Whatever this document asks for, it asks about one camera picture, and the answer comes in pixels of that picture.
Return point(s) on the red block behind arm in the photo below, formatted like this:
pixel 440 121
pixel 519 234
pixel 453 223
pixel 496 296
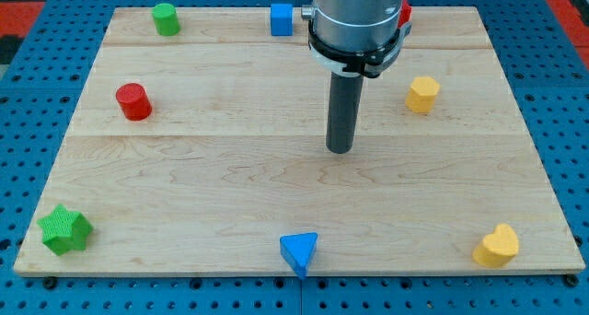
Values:
pixel 405 13

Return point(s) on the green star block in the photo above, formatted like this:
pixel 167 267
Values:
pixel 64 230

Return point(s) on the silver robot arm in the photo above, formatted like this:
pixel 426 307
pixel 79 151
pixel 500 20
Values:
pixel 355 37

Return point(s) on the blue triangle block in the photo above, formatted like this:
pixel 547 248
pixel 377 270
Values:
pixel 298 251

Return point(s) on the red cylinder block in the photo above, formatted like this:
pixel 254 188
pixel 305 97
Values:
pixel 133 101

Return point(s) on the blue cube block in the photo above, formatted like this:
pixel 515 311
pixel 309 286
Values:
pixel 281 17

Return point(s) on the light wooden board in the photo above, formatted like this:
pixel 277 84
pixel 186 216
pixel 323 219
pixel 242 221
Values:
pixel 233 156

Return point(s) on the yellow hexagon block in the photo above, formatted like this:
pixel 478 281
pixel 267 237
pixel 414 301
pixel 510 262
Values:
pixel 422 94

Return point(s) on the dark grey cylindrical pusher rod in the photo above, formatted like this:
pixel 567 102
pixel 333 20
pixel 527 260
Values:
pixel 344 99

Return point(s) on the yellow heart block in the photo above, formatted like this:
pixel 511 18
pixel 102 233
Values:
pixel 498 248

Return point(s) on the green cylinder block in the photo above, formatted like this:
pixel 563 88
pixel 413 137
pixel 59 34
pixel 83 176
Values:
pixel 165 19

